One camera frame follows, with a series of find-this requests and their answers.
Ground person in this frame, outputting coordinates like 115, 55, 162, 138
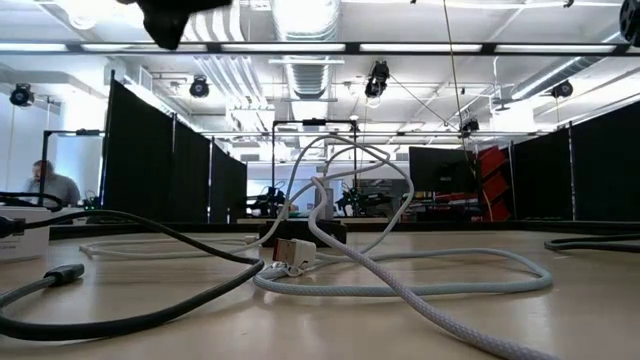
22, 159, 82, 207

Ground black camera on mount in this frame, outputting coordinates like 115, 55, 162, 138
363, 59, 391, 99

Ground silver ventilation duct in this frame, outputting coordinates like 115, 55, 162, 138
268, 0, 342, 100

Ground black USB cable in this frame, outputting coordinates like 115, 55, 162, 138
0, 208, 266, 342
543, 232, 640, 253

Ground red bin shelf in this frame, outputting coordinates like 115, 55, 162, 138
477, 144, 515, 222

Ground black computer monitor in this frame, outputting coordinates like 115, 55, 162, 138
408, 145, 477, 195

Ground thin white USB cable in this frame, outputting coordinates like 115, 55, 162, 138
79, 133, 416, 261

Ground black folding room divider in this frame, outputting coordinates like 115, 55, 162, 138
102, 79, 249, 224
510, 99, 640, 222

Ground black looped cable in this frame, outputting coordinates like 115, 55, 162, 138
0, 190, 65, 212

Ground white braided USB cable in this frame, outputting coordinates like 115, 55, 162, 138
307, 175, 561, 360

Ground black metal stand frame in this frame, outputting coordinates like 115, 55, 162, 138
271, 118, 359, 217
38, 128, 107, 207

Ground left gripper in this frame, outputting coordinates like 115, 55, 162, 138
117, 0, 234, 51

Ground long black power strip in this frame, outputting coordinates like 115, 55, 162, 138
258, 219, 348, 249

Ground white outlet extender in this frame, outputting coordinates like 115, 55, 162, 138
0, 205, 51, 264

